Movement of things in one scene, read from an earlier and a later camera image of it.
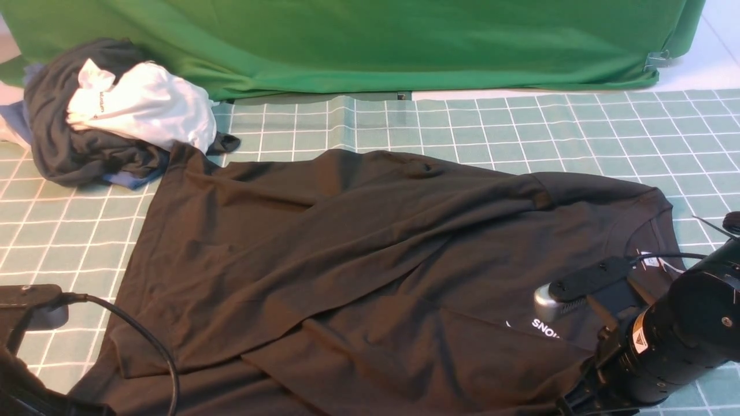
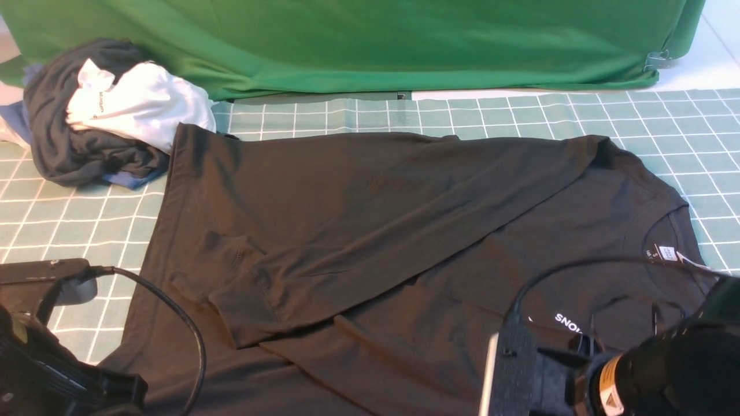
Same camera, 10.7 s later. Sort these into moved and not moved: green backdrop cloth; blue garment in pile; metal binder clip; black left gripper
Moved: black left gripper
Not moved: green backdrop cloth; blue garment in pile; metal binder clip
